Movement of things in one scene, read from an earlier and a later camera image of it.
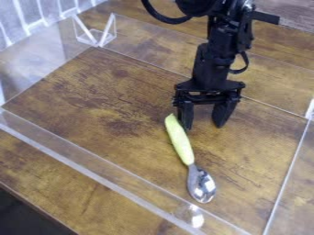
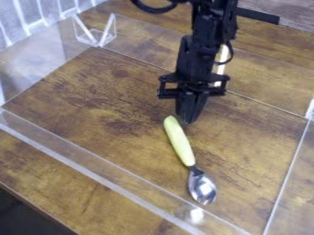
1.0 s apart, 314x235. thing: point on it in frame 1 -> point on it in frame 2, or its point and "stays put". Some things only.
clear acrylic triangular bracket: (93, 37) stays put
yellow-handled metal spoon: (200, 182) stays put
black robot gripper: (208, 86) -> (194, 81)
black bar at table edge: (263, 16) stays put
